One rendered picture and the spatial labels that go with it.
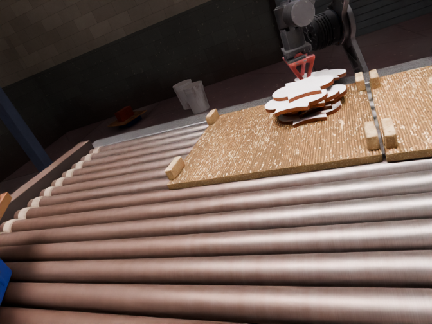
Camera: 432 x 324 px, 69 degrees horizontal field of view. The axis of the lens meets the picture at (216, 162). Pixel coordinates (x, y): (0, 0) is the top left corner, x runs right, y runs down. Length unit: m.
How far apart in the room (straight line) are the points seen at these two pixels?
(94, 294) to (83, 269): 0.08
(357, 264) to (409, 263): 0.05
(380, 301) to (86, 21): 6.14
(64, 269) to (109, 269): 0.11
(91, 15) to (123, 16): 0.56
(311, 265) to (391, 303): 0.09
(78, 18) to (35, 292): 5.89
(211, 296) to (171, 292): 0.06
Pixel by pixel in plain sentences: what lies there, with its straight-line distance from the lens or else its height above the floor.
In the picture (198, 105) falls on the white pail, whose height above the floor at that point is 0.11.
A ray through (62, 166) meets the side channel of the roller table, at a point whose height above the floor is 0.94.
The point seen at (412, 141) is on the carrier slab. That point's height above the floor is 0.94.
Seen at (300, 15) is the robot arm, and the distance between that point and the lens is 0.81.
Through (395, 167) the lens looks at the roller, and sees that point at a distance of 0.56.
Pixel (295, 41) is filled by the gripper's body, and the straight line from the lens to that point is 0.88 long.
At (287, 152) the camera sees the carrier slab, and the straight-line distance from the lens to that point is 0.61.
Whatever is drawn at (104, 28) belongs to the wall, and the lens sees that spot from 6.15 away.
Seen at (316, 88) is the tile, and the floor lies 0.99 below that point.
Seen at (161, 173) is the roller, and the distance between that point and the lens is 0.79.
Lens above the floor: 1.23
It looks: 26 degrees down
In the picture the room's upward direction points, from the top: 23 degrees counter-clockwise
